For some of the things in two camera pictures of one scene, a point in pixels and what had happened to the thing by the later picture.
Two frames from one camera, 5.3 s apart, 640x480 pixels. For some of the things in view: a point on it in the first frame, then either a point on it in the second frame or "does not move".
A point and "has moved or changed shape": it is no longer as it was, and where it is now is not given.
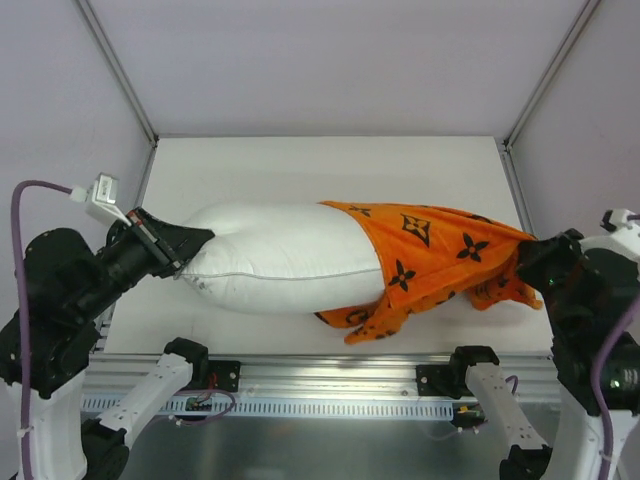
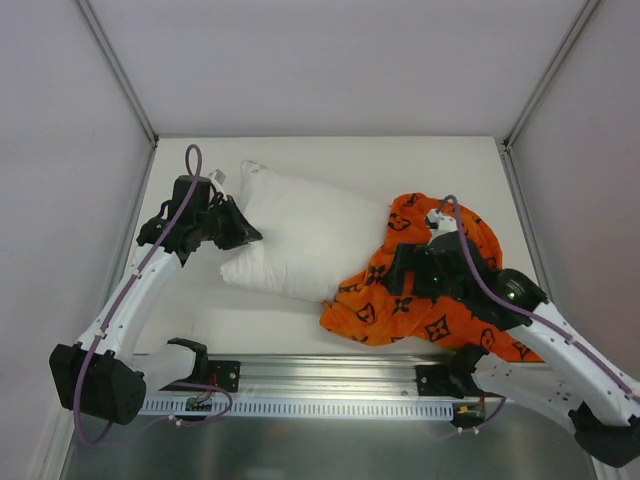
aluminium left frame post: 121,72 does not move
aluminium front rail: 391,373 does not move
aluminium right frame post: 508,140 does not move
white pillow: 281,258 has moved or changed shape
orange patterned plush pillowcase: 432,254 has moved or changed shape
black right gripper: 542,259 → 413,270
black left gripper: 154,243 → 226,222
